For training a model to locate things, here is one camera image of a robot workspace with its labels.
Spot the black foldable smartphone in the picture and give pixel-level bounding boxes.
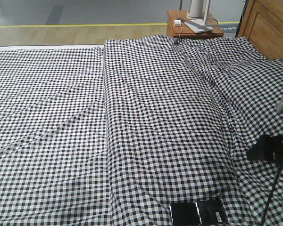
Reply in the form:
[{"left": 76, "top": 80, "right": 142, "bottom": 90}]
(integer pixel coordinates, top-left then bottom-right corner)
[{"left": 169, "top": 199, "right": 228, "bottom": 226}]

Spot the wooden headboard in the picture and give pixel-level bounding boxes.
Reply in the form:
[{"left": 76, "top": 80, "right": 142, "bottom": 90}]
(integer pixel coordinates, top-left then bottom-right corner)
[{"left": 238, "top": 0, "right": 283, "bottom": 59}]

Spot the black white checkered duvet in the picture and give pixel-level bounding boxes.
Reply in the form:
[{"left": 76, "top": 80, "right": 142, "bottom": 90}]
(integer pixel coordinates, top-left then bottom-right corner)
[{"left": 103, "top": 35, "right": 283, "bottom": 226}]

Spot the white cylindrical appliance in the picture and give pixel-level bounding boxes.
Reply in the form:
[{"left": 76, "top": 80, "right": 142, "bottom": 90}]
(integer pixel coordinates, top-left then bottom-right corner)
[{"left": 187, "top": 0, "right": 204, "bottom": 19}]

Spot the wooden nightstand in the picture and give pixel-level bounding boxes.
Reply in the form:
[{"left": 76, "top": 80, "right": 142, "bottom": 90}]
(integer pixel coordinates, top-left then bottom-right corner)
[{"left": 166, "top": 10, "right": 224, "bottom": 39}]

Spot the white charger adapter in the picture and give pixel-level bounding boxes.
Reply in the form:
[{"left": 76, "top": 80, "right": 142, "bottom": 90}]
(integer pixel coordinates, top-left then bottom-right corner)
[{"left": 174, "top": 20, "right": 182, "bottom": 27}]

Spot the black white checkered bedsheet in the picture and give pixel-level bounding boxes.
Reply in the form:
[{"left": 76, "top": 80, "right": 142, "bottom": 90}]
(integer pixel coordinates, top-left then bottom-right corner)
[{"left": 0, "top": 47, "right": 110, "bottom": 226}]

